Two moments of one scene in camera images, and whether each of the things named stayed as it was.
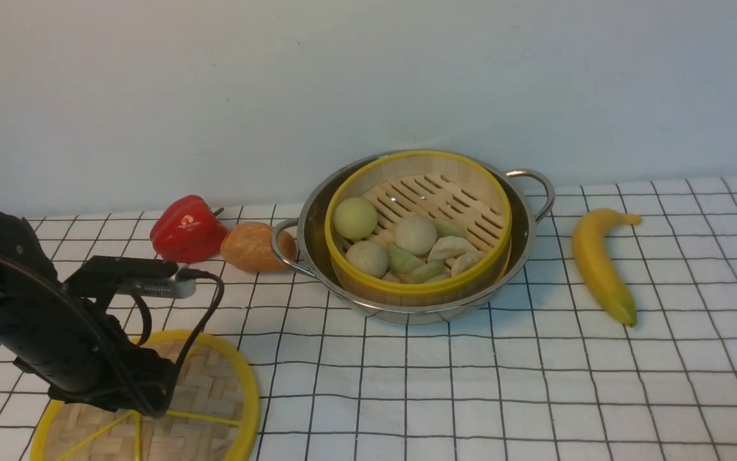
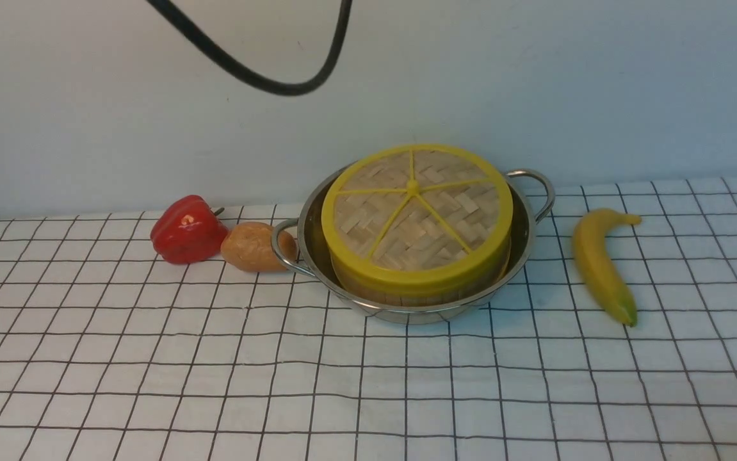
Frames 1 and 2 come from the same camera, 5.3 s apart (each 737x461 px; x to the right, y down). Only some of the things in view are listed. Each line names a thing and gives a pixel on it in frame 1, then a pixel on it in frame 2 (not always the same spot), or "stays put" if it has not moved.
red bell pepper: x=186 y=230 stays put
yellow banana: x=597 y=264 stays put
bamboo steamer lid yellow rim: x=213 y=414 -> x=418 y=219
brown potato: x=248 y=246 stays put
